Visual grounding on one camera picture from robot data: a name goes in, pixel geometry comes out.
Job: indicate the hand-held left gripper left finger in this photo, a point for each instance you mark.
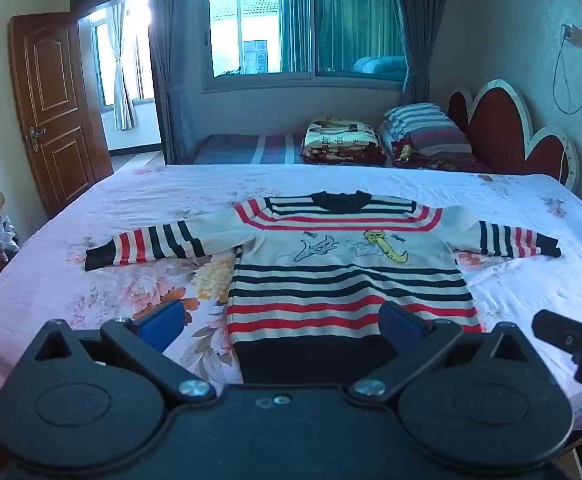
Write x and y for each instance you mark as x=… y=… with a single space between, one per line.
x=163 y=321

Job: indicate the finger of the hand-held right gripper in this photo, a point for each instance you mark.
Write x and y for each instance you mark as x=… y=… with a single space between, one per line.
x=561 y=329

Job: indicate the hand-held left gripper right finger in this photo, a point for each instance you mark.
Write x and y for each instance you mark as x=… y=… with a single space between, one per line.
x=401 y=328

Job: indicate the striped knit sweater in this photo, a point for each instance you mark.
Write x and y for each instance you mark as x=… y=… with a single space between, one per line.
x=321 y=280

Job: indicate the floral bed sheet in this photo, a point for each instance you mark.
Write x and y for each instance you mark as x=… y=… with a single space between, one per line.
x=121 y=200

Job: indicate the red patterned cloth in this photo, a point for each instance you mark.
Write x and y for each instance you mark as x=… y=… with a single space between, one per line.
x=436 y=160

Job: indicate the white plastic bag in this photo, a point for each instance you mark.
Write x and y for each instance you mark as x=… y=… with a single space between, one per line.
x=2 y=237

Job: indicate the striped mattress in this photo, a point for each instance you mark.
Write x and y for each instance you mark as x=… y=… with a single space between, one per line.
x=236 y=150

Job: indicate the folded printed blanket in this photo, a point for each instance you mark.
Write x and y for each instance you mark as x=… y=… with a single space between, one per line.
x=341 y=140

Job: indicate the striped pillow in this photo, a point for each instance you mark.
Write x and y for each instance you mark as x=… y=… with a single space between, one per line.
x=421 y=125

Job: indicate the red scalloped headboard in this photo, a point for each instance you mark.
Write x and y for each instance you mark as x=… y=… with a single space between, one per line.
x=501 y=125

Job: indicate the brown wooden door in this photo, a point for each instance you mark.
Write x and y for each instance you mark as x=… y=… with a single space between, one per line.
x=56 y=110

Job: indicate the white curtain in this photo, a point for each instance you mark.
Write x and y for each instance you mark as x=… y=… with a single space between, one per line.
x=121 y=70

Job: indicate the grey blue curtain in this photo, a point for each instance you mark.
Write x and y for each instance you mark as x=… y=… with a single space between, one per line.
x=171 y=60
x=421 y=35

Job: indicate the light blue quilt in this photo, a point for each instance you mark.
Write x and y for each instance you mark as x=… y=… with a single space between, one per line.
x=378 y=66

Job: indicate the teal sheer curtain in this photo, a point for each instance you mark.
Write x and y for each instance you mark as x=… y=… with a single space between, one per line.
x=356 y=25

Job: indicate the sliding glass window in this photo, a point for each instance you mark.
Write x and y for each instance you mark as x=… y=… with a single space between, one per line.
x=251 y=25

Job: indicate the wall socket with charger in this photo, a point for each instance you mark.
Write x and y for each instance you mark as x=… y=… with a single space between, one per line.
x=573 y=34

